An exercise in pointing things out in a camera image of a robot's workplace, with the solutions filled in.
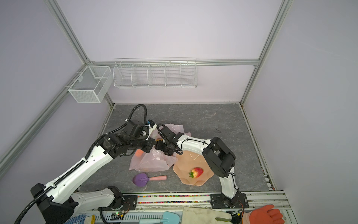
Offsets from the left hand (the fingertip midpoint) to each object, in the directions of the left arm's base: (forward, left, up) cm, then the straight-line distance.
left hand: (154, 144), depth 72 cm
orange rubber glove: (-33, -53, -18) cm, 65 cm away
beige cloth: (-31, -21, -20) cm, 42 cm away
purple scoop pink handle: (-12, +10, -20) cm, 25 cm away
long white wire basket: (+52, -1, +9) cm, 53 cm away
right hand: (+3, +2, -16) cm, 16 cm away
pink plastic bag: (-8, 0, -1) cm, 8 cm away
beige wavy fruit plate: (-2, -18, -20) cm, 27 cm away
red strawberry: (-11, -22, -17) cm, 30 cm away
